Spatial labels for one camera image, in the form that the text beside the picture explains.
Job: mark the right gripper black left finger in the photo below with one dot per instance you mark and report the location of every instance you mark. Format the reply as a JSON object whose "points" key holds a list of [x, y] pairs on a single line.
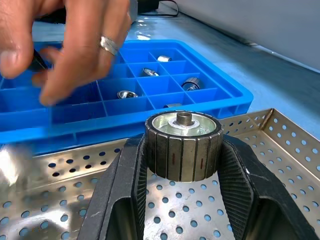
{"points": [[117, 190]]}

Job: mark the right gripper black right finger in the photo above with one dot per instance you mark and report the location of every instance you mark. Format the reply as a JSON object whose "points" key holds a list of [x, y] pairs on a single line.
{"points": [[250, 195]]}

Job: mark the black glossy rod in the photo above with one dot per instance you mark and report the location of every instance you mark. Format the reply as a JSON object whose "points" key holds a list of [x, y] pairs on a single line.
{"points": [[38, 61]]}

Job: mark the blue plastic compartment tray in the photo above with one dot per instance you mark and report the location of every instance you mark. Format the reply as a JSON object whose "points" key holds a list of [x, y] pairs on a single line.
{"points": [[82, 117]]}

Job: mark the person's bare hand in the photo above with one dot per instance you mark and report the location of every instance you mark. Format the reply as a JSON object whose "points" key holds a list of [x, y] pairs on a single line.
{"points": [[82, 37]]}

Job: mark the perforated metal tray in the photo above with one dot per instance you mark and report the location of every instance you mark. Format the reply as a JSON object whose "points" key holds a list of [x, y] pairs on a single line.
{"points": [[15, 162]]}

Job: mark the grey metal stand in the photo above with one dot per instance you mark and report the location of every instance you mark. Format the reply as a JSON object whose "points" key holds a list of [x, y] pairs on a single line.
{"points": [[133, 8]]}

